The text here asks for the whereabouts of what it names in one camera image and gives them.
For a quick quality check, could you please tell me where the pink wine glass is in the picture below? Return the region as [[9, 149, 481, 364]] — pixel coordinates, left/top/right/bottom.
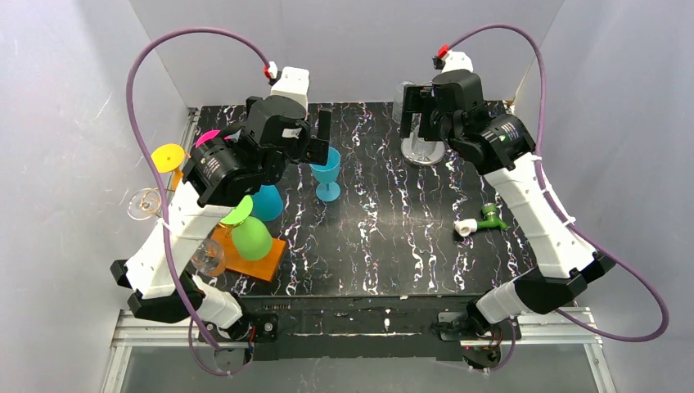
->
[[194, 129, 220, 148]]

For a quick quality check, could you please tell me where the blue wine glass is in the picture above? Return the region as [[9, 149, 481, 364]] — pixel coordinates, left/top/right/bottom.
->
[[251, 185, 284, 222], [310, 147, 340, 202]]

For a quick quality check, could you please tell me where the orange wine glass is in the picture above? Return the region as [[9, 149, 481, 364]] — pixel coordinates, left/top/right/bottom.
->
[[151, 143, 188, 192]]

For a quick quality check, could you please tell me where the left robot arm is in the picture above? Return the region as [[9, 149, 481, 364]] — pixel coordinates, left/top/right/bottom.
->
[[110, 66, 331, 331]]

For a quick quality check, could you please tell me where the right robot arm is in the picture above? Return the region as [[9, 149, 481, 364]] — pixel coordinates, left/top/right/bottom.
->
[[399, 47, 615, 334]]

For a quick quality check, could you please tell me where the upright blue wine glass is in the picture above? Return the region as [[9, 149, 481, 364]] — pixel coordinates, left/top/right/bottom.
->
[[310, 147, 340, 202]]

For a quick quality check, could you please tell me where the green wine glass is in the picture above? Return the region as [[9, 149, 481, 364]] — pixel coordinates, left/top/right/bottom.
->
[[220, 195, 273, 261]]

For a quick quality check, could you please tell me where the clear wine glass front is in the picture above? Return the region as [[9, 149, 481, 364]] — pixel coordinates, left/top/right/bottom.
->
[[190, 238, 226, 277]]

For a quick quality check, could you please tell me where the clear glass rear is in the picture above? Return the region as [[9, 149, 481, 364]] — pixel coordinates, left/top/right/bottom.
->
[[392, 81, 415, 124]]

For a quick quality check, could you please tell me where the green white pipe fitting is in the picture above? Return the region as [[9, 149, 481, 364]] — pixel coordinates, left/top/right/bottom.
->
[[453, 203, 508, 237]]

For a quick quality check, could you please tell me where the silver wire glass rack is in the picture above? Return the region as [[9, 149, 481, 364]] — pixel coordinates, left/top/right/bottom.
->
[[400, 127, 446, 166]]

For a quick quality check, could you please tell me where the gold wire rack wooden base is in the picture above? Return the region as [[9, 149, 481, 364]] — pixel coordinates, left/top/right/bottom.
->
[[211, 225, 287, 282]]

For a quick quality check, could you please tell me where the aluminium base frame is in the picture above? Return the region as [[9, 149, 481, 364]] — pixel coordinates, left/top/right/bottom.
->
[[101, 308, 615, 392]]

